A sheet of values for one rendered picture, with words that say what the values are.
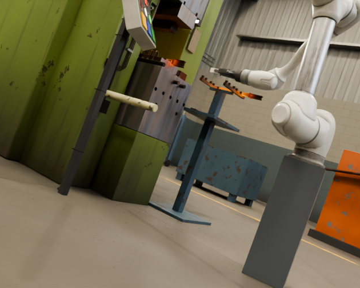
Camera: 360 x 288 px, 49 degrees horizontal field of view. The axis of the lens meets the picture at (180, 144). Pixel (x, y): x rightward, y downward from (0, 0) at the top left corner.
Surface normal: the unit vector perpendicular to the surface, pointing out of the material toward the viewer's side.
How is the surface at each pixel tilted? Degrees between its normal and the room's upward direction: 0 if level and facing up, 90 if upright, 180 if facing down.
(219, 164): 90
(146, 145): 90
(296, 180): 90
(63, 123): 90
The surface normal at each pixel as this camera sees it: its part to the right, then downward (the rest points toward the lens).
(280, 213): -0.33, -0.15
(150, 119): 0.77, 0.27
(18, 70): -0.54, -0.21
